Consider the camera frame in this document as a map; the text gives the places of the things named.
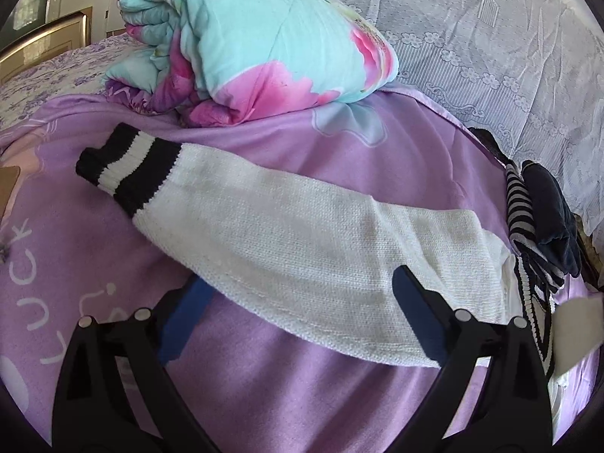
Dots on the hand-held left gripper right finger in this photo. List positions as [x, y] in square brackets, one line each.
[416, 314]

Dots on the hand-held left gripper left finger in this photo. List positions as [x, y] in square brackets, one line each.
[188, 314]

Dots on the white sweater with black trim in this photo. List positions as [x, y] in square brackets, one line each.
[283, 226]

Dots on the purple bed sheet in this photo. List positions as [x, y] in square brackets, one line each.
[292, 396]

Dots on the black white striped garment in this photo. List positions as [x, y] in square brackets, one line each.
[519, 212]

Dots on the white cloth piece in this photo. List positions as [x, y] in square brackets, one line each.
[578, 332]

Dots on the dark navy garment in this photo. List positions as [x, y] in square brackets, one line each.
[547, 212]

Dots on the brown flat board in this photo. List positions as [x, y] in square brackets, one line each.
[7, 188]

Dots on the purple floral bedding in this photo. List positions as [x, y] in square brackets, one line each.
[52, 75]

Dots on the white lace cover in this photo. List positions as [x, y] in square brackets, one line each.
[472, 33]

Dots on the folded turquoise pink floral quilt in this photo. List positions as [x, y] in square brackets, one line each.
[245, 33]

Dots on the golden wooden headboard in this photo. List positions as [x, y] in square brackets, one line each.
[47, 33]

